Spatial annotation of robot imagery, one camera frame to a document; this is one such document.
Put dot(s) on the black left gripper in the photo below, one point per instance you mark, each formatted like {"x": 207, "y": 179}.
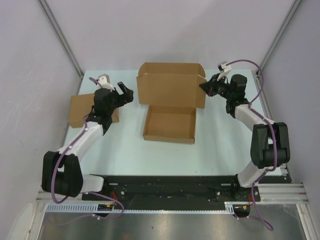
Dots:
{"x": 126, "y": 98}

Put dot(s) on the right aluminium corner post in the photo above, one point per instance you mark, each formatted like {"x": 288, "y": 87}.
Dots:
{"x": 294, "y": 8}

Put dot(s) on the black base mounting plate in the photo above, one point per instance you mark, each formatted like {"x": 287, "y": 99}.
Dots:
{"x": 218, "y": 188}

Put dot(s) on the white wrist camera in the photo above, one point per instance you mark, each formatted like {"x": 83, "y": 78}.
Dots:
{"x": 224, "y": 69}
{"x": 103, "y": 81}

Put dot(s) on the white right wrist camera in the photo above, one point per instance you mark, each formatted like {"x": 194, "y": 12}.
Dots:
{"x": 224, "y": 69}

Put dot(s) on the aluminium corner post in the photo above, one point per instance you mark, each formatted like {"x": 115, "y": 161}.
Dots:
{"x": 48, "y": 13}
{"x": 294, "y": 8}

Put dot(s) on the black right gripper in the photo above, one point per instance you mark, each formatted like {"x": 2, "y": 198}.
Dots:
{"x": 210, "y": 86}

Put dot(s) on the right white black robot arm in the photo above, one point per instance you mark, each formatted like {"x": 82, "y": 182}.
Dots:
{"x": 270, "y": 146}

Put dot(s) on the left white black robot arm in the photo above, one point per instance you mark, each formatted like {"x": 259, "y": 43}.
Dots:
{"x": 61, "y": 171}

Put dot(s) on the grey slotted cable duct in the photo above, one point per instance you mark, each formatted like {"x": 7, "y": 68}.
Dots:
{"x": 207, "y": 207}

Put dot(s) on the folded brown cardboard box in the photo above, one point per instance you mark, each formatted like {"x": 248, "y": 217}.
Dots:
{"x": 77, "y": 112}

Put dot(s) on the left aluminium corner post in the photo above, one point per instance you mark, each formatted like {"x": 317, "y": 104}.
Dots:
{"x": 48, "y": 13}

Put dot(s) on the brown cardboard box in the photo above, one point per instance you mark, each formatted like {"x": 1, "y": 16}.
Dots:
{"x": 173, "y": 95}
{"x": 77, "y": 112}

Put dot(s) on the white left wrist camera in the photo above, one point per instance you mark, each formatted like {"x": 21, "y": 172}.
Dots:
{"x": 103, "y": 81}

